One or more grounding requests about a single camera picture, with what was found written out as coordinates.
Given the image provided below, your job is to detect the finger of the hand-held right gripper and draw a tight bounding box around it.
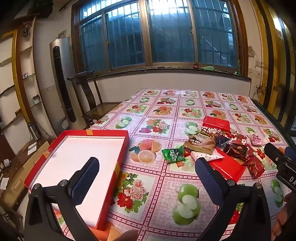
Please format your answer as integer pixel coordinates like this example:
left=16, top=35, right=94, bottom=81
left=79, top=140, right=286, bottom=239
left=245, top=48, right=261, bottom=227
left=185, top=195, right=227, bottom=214
left=285, top=146, right=296, bottom=163
left=264, top=143, right=288, bottom=167

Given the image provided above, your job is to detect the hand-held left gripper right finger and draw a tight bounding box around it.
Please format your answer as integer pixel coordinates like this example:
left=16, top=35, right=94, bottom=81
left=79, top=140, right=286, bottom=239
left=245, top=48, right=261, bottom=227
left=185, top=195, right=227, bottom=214
left=195, top=157, right=271, bottom=241

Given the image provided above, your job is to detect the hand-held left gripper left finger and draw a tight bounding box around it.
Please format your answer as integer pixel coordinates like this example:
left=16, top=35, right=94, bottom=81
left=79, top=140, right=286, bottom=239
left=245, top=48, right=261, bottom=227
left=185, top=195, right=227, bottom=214
left=24, top=157, right=100, bottom=241

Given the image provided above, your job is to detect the pink bear print packet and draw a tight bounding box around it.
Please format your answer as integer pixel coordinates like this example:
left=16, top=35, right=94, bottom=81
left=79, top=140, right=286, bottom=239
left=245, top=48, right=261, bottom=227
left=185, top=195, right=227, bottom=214
left=246, top=133, right=266, bottom=146

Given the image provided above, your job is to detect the white red-dotted packet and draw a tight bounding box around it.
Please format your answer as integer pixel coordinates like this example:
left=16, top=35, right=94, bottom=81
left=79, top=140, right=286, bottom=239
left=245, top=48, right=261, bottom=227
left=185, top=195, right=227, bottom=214
left=191, top=148, right=225, bottom=163

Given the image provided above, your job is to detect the dark red snack packet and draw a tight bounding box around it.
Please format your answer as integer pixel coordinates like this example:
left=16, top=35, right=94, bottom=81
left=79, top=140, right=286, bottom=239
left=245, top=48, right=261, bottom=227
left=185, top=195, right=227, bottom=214
left=243, top=155, right=265, bottom=178

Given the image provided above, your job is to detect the large red packet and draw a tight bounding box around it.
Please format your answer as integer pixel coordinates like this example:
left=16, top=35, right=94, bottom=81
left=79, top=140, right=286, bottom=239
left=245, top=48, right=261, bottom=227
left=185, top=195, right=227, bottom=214
left=208, top=151, right=246, bottom=183

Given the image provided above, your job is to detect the red box with white inside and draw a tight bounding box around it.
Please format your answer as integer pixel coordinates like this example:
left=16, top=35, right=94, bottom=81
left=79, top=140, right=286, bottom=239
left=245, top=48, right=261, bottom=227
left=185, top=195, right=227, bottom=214
left=24, top=130, right=130, bottom=231

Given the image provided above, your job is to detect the red white-flower print packet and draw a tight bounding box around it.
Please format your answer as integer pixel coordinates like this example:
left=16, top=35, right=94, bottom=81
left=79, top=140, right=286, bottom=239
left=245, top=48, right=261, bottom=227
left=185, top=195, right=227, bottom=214
left=231, top=133, right=249, bottom=145

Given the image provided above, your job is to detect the brown snack packet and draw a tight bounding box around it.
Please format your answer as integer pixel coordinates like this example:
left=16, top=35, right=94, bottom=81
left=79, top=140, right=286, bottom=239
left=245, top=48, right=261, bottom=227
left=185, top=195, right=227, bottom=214
left=183, top=130, right=216, bottom=154

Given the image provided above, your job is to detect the dark red almond print packet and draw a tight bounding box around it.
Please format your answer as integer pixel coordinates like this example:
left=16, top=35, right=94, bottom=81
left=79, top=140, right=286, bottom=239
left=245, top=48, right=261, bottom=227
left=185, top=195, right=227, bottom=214
left=223, top=143, right=250, bottom=161

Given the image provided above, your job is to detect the dark purple candy packet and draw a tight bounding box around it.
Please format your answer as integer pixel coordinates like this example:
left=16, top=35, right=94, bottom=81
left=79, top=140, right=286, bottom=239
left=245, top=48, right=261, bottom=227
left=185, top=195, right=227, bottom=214
left=215, top=134, right=232, bottom=146

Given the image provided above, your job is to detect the green snack packet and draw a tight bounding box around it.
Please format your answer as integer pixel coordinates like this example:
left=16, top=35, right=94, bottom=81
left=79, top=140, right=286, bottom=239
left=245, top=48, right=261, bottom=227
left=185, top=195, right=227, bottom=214
left=161, top=146, right=186, bottom=164

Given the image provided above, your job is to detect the red white patterned packet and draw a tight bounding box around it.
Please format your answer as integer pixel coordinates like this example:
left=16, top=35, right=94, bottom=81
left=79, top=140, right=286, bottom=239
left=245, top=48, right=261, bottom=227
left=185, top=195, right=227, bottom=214
left=202, top=126, right=223, bottom=136

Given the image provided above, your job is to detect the shiny red snack packet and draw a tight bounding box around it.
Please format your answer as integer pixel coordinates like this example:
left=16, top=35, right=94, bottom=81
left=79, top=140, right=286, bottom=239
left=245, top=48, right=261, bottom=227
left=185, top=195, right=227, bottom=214
left=202, top=116, right=231, bottom=133

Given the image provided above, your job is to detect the person's right hand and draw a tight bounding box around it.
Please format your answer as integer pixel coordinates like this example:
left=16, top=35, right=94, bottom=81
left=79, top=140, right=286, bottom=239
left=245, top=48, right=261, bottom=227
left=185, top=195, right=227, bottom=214
left=272, top=192, right=296, bottom=241

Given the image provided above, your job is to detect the fruit and flower print tablecloth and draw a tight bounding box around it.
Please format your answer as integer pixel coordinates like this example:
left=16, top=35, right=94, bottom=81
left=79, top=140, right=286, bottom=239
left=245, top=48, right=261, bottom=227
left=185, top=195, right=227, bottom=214
left=53, top=88, right=293, bottom=241

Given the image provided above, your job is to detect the low wooden cabinet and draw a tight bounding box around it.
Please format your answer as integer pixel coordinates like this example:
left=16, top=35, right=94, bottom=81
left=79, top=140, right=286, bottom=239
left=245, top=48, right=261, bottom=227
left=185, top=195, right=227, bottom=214
left=0, top=139, right=50, bottom=209

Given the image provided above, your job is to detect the steel thermos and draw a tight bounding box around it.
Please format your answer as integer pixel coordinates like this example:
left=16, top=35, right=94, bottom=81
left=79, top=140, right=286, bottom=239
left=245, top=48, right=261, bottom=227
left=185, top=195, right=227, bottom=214
left=28, top=122, right=41, bottom=142

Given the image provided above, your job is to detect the dark wooden chair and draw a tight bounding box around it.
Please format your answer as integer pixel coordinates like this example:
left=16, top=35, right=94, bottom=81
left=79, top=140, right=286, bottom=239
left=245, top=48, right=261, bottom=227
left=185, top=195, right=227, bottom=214
left=67, top=70, right=123, bottom=129

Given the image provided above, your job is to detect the yellow framed door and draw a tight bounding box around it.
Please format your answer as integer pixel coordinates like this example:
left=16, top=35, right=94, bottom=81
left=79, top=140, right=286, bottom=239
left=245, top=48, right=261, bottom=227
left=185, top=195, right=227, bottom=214
left=252, top=0, right=296, bottom=130

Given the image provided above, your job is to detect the silver tower air conditioner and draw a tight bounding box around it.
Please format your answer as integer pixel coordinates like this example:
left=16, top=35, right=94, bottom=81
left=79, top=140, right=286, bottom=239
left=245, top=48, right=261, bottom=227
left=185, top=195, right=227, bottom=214
left=49, top=37, right=78, bottom=130

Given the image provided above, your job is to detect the barred window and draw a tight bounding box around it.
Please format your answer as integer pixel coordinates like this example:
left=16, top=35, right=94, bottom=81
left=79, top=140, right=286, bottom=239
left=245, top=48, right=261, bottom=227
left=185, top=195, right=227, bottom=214
left=72, top=0, right=249, bottom=77

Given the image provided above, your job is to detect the hanging cable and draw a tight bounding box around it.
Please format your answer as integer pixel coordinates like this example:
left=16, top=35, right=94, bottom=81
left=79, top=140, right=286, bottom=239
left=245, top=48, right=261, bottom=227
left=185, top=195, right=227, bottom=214
left=253, top=67, right=265, bottom=99

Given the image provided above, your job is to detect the wooden wall cabinet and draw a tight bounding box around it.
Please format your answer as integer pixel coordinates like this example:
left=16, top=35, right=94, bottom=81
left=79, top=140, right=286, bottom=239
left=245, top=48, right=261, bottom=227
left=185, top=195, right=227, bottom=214
left=0, top=21, right=56, bottom=163

